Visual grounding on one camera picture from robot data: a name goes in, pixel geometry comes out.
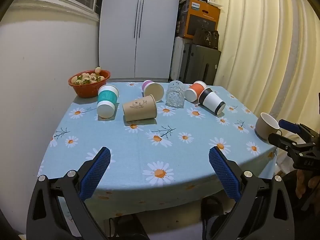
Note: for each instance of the cream curtain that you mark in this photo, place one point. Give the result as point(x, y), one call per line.
point(262, 42)

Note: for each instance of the black chair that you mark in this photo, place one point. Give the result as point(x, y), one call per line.
point(212, 211)

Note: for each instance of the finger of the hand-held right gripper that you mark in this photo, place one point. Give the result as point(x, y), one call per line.
point(281, 140)
point(289, 126)

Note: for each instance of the pile of pale strawberries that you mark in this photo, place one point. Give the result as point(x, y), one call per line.
point(86, 78)

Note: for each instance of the orange cardboard box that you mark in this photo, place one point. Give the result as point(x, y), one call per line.
point(200, 17)

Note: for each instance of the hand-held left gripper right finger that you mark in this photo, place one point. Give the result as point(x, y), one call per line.
point(225, 175)

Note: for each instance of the clear glass tumbler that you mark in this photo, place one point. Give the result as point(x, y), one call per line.
point(174, 95)

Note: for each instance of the red plastic bowl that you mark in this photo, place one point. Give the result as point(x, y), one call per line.
point(86, 90)

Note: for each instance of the beige mug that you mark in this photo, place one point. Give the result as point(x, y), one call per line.
point(265, 127)

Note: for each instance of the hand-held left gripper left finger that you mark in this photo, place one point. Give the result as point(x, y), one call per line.
point(96, 172)

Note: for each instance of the purple sleeve white cup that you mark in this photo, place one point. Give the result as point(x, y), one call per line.
point(153, 91)

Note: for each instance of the person's right hand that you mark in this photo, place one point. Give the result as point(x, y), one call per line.
point(300, 186)

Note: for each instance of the teal sleeve white cup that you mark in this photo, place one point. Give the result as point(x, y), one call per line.
point(107, 97)

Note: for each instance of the white refrigerator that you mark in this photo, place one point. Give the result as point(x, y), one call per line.
point(120, 42)

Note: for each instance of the brown kraft paper cup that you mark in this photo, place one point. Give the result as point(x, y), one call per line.
point(140, 108)

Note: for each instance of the grey suitcase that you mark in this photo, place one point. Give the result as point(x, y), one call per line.
point(200, 65)

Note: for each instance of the orange sleeve white cup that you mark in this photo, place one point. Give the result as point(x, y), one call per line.
point(196, 90)

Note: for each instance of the blue daisy print tablecloth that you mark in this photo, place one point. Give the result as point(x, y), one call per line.
point(125, 152)

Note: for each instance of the brown handbag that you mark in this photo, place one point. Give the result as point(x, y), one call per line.
point(206, 38)

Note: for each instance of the black and white cup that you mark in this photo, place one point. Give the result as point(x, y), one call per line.
point(211, 101)

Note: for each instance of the white suitcase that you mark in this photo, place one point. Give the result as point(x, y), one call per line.
point(177, 57)

